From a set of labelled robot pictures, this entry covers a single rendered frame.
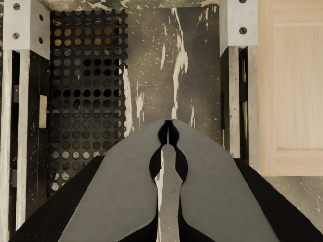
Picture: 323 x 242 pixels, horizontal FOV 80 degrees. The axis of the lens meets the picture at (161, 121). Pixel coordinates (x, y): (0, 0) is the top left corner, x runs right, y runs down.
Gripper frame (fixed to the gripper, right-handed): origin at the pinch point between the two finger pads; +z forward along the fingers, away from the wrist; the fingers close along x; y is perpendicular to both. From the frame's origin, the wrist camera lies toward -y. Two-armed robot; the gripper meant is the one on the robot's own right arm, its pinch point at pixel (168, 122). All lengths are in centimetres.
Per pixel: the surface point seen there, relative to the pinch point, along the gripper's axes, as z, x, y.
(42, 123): 29.0, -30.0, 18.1
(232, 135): 22.7, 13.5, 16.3
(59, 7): 45, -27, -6
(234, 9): 36.6, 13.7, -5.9
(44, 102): 32.3, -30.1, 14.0
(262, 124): 28.3, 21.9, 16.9
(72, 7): 45, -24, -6
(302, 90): 32.6, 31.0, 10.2
